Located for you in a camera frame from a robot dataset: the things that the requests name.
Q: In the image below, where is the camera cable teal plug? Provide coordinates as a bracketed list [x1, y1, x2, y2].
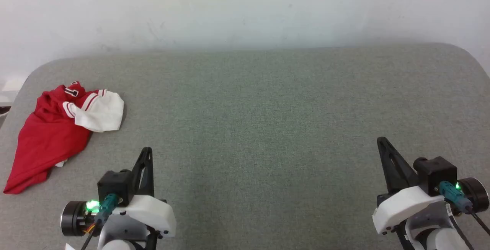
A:
[80, 193, 120, 250]
[438, 181, 490, 237]

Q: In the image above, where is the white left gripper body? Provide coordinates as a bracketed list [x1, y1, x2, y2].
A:
[60, 195, 177, 239]

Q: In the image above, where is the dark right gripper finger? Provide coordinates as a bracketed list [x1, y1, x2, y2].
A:
[377, 137, 418, 195]

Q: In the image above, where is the left camera cable teal plug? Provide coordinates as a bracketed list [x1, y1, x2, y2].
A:
[80, 193, 120, 250]

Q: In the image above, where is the right camera cable teal plug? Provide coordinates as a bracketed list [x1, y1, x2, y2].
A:
[438, 181, 490, 237]

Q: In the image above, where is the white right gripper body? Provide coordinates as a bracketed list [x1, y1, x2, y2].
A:
[373, 177, 490, 235]

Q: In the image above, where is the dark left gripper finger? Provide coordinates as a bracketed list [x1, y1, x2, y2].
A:
[131, 147, 155, 198]

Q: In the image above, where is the red white basketball jersey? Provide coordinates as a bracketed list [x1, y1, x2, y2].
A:
[3, 81, 125, 195]

